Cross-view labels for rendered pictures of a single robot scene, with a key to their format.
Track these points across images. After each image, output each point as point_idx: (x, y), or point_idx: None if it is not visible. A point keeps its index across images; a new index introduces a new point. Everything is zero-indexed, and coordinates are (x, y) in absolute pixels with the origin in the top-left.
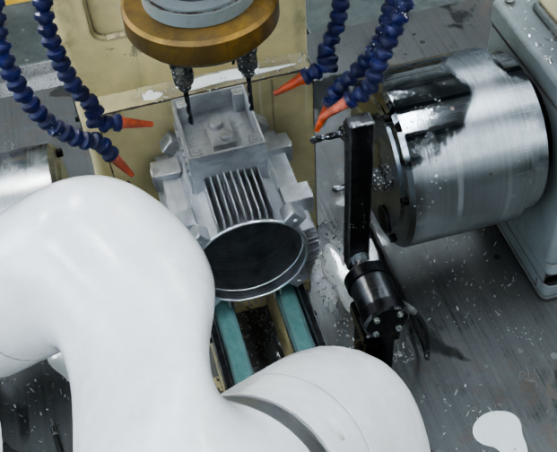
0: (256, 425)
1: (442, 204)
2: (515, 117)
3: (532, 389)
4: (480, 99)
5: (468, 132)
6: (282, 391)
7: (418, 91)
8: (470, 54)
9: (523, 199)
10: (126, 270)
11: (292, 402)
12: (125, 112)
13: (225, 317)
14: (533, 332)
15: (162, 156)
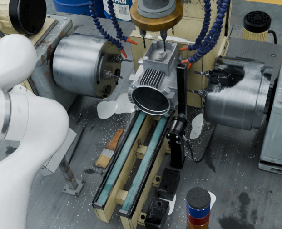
0: None
1: (215, 110)
2: (254, 91)
3: (228, 193)
4: (244, 79)
5: (233, 89)
6: (17, 96)
7: (225, 67)
8: (257, 63)
9: (249, 123)
10: (5, 56)
11: (15, 98)
12: (138, 38)
13: (141, 116)
14: (245, 176)
15: None
